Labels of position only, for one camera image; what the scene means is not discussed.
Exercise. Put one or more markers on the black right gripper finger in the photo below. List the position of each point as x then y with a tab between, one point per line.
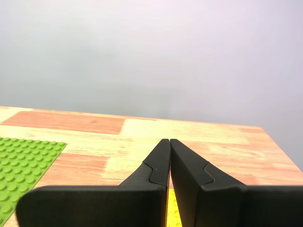
225	205
94	205

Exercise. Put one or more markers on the yellow rectangular toy brick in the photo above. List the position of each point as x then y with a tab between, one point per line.
172	212

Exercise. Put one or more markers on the green studded baseplate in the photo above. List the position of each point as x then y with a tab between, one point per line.
21	163

